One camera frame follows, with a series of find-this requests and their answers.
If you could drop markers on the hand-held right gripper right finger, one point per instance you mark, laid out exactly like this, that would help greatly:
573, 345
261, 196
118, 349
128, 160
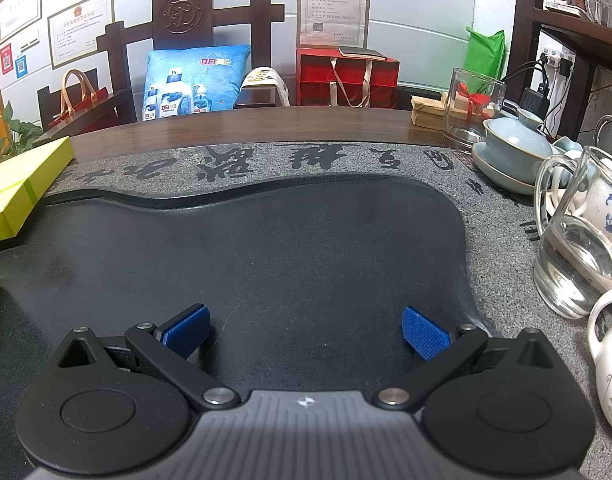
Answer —
423, 334

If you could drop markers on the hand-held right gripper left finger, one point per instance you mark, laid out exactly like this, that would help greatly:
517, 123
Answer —
186, 331

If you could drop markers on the lime green box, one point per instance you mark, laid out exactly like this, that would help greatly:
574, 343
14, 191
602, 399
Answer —
16, 180

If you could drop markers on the wooden desktop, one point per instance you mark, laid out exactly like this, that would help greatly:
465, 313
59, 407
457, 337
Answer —
236, 125

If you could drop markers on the grey stone tea tray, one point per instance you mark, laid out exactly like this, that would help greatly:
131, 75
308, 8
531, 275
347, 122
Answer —
286, 240

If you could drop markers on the glass pitcher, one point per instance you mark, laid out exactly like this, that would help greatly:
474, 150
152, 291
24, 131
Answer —
570, 260

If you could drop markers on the white teapot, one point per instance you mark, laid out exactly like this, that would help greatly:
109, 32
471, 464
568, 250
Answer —
610, 370

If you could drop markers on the celadon lidded gaiwan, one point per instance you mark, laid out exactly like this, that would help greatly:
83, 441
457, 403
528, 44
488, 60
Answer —
510, 152

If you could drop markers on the yellow wrapped tea packet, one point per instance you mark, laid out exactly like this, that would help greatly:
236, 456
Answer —
425, 112

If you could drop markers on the blue and white porcelain cup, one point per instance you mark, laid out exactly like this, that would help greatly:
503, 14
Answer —
608, 205

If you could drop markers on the clear glass tumbler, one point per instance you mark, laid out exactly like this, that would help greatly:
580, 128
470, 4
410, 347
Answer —
468, 110

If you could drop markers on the small celadon cup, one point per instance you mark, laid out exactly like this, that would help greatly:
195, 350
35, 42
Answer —
529, 119

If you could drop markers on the red gift bag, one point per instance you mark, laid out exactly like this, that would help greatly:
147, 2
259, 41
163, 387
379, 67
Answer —
81, 107

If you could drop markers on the blue printed cushion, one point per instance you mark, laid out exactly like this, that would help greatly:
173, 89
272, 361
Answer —
196, 80

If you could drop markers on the black adapter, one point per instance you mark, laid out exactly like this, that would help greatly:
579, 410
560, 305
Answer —
534, 105

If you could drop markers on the white and yellow bag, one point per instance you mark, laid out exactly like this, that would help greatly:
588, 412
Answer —
266, 85

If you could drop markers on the green potted plant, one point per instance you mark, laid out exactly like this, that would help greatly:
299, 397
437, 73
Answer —
8, 140

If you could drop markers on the red gift box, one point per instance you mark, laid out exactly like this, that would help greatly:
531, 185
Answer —
326, 80

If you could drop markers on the green fabric bag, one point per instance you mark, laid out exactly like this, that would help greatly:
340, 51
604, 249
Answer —
485, 55

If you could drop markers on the dark notebook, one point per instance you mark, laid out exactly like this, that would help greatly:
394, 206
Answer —
362, 53

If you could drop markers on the white power strip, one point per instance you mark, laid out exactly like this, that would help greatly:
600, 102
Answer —
553, 60

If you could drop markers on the blue square sticker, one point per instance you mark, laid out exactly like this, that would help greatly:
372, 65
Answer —
21, 66

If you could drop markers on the small framed certificate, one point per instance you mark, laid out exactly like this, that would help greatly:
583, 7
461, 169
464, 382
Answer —
81, 30

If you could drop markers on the carved dark wooden chair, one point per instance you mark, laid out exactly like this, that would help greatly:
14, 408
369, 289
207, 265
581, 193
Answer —
183, 10

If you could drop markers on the red square sticker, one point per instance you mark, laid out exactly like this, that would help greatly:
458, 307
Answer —
5, 60

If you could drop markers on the dark wooden shelf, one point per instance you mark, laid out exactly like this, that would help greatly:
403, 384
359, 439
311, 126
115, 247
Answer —
528, 20

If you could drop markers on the large framed certificate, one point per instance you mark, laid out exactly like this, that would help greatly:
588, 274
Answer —
335, 5

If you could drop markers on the white framed notice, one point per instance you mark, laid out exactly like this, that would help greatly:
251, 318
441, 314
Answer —
18, 7

